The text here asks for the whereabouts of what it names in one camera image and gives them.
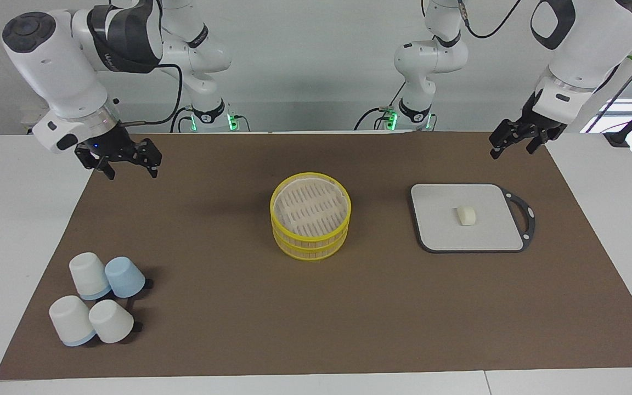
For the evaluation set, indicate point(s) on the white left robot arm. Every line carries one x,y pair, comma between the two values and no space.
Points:
579,49

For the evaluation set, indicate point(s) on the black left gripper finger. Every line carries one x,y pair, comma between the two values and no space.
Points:
535,141
501,140

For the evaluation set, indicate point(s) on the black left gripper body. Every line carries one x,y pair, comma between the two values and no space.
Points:
538,122

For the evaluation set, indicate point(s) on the white steamed bun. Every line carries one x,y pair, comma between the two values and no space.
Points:
466,215

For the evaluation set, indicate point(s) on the yellow rimmed steamer lid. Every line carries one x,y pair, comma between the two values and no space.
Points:
310,206

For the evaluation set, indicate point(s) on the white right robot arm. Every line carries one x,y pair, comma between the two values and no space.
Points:
47,60

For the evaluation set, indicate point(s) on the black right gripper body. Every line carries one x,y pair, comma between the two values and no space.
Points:
113,145

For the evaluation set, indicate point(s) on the light blue plastic cup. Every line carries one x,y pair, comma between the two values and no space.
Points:
125,277

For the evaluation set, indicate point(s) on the white plastic cup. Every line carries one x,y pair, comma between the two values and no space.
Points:
70,321
110,321
88,274

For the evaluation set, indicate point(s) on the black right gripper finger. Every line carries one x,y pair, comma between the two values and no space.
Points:
154,156
107,169

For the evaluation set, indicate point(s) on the brown table mat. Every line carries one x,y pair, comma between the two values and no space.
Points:
294,318

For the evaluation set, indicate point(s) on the grey cutting board black rim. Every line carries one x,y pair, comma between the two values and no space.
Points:
458,236

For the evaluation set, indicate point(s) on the yellow bamboo steamer basket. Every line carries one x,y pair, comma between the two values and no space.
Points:
310,252

